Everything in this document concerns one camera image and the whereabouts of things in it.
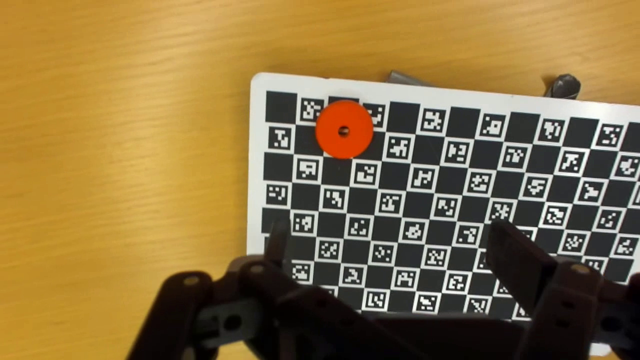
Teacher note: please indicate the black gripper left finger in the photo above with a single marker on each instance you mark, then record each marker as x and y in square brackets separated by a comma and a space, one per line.
[195, 315]

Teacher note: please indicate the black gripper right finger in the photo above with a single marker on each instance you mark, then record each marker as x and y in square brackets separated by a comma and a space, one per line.
[569, 305]

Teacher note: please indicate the black white checkered calibration board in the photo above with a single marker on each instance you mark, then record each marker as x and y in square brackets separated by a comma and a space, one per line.
[389, 192]

